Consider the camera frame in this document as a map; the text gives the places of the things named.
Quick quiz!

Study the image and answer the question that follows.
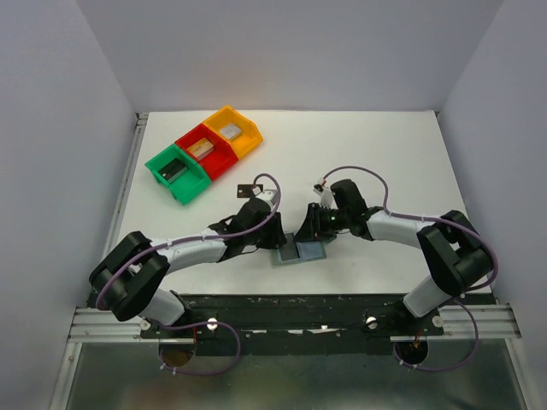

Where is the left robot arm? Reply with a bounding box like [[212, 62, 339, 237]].
[[89, 195, 286, 337]]

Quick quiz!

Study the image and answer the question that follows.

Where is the red plastic bin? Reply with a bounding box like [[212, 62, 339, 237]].
[[175, 124, 238, 181]]

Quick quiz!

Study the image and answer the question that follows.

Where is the metal block in red bin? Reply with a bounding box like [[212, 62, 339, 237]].
[[188, 138, 215, 160]]

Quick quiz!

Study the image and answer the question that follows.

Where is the dark credit card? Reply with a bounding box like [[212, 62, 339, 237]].
[[236, 184, 256, 199]]

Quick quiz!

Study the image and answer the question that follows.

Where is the green card holder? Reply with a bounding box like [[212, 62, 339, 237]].
[[271, 233, 327, 267]]

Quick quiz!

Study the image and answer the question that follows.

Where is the metal block in yellow bin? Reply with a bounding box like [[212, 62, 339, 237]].
[[219, 123, 242, 141]]

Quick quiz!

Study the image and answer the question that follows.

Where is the metal block in green bin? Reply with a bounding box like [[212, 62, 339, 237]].
[[158, 158, 188, 184]]

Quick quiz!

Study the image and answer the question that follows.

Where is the yellow plastic bin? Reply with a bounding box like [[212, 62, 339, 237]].
[[203, 106, 263, 159]]

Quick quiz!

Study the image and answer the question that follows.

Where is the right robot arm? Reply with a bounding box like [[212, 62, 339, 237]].
[[294, 179, 493, 335]]

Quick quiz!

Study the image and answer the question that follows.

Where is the aluminium rail frame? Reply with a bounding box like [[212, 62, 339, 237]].
[[66, 111, 522, 345]]

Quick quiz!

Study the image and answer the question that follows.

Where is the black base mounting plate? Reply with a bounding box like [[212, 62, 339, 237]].
[[87, 292, 501, 358]]

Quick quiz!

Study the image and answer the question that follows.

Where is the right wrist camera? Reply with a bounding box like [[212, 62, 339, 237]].
[[313, 178, 334, 208]]

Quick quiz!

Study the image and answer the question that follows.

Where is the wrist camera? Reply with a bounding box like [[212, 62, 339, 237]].
[[313, 178, 334, 208], [251, 185, 278, 208]]

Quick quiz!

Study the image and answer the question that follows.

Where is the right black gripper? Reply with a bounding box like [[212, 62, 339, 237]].
[[292, 202, 350, 243]]

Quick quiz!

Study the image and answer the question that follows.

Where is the green plastic bin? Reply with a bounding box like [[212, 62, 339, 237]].
[[145, 143, 212, 205]]

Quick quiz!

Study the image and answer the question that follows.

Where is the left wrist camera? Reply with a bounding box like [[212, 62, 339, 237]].
[[251, 185, 278, 208]]

